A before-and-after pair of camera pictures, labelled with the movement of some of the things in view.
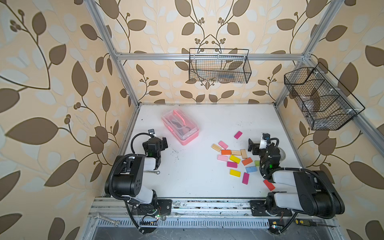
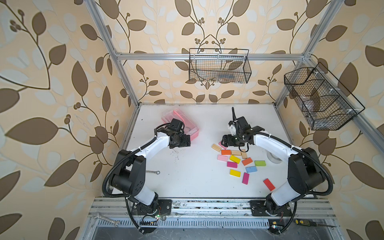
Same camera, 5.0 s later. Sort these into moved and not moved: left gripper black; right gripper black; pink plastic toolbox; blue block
Moved: left gripper black; right gripper black
Not moved: pink plastic toolbox; blue block
